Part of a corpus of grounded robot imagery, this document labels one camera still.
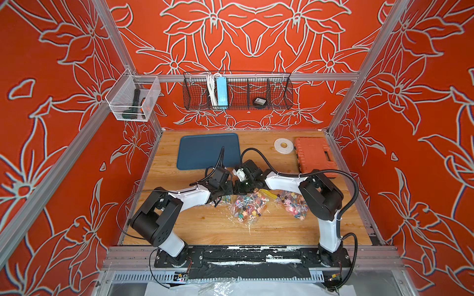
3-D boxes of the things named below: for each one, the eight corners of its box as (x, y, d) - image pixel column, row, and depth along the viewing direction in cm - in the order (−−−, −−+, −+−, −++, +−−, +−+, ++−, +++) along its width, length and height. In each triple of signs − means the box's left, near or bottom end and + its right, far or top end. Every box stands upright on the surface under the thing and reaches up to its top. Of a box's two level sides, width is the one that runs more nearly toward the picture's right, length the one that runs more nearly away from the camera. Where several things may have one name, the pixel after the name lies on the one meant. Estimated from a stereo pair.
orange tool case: (302, 177, 98) (305, 172, 94) (292, 142, 115) (294, 137, 111) (337, 177, 98) (341, 172, 94) (322, 142, 115) (325, 137, 111)
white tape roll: (275, 153, 110) (276, 151, 109) (273, 140, 118) (273, 138, 116) (294, 153, 110) (295, 151, 109) (290, 140, 118) (291, 138, 116)
